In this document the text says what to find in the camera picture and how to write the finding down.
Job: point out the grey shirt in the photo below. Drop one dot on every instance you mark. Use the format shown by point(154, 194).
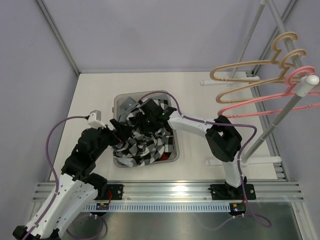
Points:
point(126, 108)

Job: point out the clear plastic bin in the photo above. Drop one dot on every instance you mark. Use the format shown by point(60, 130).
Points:
point(160, 99)

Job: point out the red black plaid shirt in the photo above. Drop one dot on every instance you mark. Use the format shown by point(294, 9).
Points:
point(165, 156)

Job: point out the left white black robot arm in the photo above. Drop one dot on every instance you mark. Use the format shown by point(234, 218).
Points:
point(77, 185)

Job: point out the white slotted cable duct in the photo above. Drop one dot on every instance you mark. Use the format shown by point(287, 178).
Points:
point(155, 207)

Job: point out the aluminium mounting rail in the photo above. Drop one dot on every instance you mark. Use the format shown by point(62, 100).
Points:
point(275, 191)

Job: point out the black white plaid shirt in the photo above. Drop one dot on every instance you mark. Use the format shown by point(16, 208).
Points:
point(143, 148)

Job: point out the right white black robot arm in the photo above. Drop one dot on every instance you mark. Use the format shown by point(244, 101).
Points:
point(223, 139)

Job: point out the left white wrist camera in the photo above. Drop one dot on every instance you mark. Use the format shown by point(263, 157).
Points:
point(94, 119)

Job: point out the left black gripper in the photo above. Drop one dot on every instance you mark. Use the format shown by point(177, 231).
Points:
point(122, 132)

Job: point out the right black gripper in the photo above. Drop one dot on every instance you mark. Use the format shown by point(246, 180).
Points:
point(143, 127)

